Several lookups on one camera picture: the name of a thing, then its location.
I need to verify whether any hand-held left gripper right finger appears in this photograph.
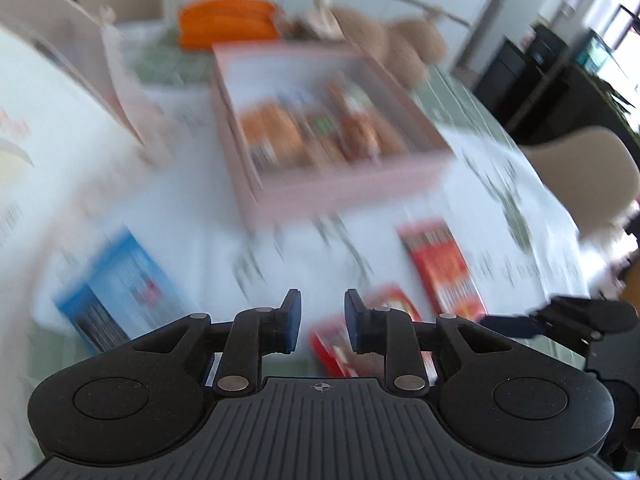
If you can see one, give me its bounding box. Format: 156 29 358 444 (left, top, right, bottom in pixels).
343 288 517 394

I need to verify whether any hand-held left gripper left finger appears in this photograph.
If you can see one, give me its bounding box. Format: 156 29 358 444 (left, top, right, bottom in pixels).
131 288 304 394

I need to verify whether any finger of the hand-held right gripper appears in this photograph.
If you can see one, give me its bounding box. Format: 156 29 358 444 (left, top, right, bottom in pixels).
479 296 626 357

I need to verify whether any red packet with white label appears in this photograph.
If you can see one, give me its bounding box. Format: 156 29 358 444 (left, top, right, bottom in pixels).
309 285 435 378

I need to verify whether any long red snack packet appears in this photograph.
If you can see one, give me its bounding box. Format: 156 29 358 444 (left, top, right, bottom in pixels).
396 217 489 322

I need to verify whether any pink cardboard box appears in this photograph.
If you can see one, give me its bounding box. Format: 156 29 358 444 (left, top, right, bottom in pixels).
210 42 456 232

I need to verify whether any long orange snack stick packet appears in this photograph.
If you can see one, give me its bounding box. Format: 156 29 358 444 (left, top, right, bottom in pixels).
239 101 308 173

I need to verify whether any bread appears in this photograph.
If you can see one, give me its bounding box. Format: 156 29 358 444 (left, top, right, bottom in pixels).
327 82 408 161

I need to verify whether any blue snack packet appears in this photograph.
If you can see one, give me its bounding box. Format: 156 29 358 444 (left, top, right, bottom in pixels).
54 229 187 356

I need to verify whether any brown snack in clear wrapper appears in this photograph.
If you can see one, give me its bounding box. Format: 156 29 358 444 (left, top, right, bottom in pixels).
302 110 351 166

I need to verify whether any black furniture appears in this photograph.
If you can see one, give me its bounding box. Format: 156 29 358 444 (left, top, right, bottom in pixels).
472 22 640 147

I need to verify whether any brown plush toy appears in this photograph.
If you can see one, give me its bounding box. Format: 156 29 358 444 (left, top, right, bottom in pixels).
330 5 449 92

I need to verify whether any pale plastic bag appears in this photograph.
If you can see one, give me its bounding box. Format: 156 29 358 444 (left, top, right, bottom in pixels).
97 5 173 163

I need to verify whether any shiny snack wrapper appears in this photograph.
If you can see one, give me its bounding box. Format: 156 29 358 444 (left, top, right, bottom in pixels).
272 0 347 42

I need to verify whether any orange box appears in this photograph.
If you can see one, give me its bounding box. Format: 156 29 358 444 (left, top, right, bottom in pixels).
178 0 282 51

